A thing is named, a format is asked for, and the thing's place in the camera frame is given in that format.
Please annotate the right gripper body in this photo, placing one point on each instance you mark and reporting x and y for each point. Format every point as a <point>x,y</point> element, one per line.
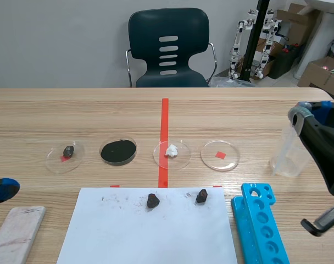
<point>327,217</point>

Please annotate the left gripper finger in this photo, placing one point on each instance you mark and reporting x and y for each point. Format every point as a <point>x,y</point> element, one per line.
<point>3,188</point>

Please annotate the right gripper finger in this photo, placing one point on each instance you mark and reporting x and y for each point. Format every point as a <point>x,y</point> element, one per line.
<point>325,154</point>
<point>330,115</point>

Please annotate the clear plastic beaker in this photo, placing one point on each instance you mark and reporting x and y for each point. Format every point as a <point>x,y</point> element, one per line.
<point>286,154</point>

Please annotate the brown cardboard box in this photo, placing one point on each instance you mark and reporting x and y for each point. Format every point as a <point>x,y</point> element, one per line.
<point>296,24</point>
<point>320,74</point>

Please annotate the small white tile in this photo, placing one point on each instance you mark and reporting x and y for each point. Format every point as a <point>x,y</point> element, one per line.
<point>14,236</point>

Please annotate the turquoise rack with round holes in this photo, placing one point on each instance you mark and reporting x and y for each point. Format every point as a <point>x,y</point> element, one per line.
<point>261,231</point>

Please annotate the black canister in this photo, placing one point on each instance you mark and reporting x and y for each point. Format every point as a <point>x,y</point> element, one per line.
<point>283,61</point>

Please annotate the small dark stone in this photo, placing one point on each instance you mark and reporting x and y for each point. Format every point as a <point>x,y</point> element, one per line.
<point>152,201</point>
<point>201,196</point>
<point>68,151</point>

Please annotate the clear glass dish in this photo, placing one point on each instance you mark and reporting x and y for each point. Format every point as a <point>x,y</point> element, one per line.
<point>183,159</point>
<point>211,162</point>
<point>75,162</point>

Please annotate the glass dish with black powder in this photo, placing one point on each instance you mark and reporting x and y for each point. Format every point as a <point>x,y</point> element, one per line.
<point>118,151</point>

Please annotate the white sheet of paper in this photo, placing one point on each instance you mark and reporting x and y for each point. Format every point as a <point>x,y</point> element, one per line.
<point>128,236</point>

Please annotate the white lump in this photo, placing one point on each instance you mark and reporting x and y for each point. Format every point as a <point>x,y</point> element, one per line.
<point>172,150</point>

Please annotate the dark blue chair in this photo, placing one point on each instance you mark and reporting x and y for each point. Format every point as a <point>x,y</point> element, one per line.
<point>150,30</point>

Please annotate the black metal rail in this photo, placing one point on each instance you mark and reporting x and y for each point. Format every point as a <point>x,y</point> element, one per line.
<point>252,41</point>

